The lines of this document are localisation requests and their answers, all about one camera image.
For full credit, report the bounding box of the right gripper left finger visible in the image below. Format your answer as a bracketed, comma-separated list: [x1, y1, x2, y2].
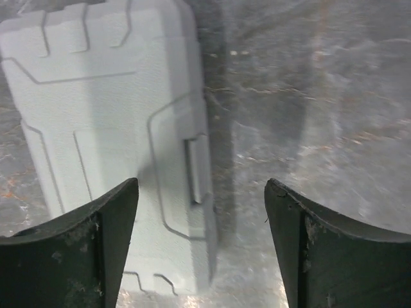
[1, 178, 139, 307]

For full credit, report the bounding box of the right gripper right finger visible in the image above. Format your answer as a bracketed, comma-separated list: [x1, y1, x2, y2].
[264, 179, 410, 308]

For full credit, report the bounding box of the grey plastic tool case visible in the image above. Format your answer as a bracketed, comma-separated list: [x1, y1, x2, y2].
[1, 1, 217, 295]

